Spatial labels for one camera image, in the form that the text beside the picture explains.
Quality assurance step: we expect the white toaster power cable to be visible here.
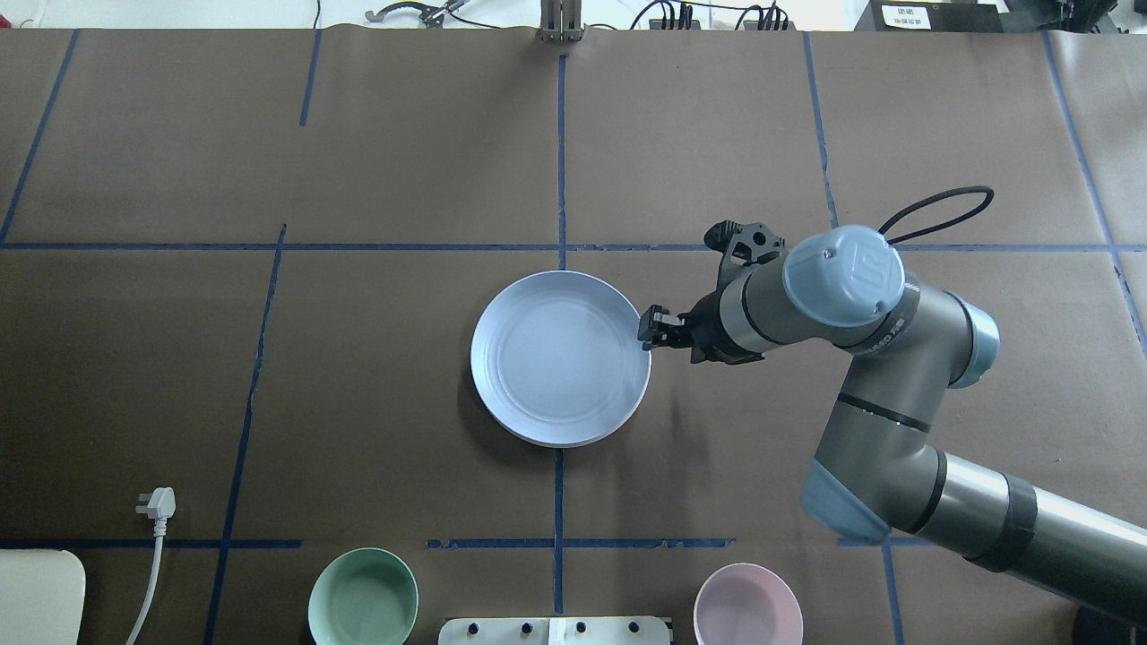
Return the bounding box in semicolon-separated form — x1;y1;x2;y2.
125;485;177;645

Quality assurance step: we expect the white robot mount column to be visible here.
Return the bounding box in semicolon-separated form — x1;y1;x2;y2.
437;615;674;644

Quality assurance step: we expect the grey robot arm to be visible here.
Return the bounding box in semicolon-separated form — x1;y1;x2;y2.
635;220;1146;628

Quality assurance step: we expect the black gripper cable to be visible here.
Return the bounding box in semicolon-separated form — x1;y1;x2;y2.
876;185;996;244

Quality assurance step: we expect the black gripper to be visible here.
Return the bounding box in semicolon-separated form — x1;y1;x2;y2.
638;220;786;365

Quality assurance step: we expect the green bowl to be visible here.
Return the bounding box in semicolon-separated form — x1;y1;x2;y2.
307;547;419;644

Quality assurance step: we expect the cream white toaster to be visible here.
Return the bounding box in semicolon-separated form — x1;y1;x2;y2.
1;547;86;644

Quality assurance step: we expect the blue plate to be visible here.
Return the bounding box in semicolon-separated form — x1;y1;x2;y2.
470;270;651;449

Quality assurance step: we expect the grey metal camera post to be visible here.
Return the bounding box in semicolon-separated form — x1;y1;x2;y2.
539;0;585;42

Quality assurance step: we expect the pink bowl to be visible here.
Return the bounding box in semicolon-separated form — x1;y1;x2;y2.
693;564;806;644

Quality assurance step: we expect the black box with label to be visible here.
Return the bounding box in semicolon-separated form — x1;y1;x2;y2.
852;1;1004;33

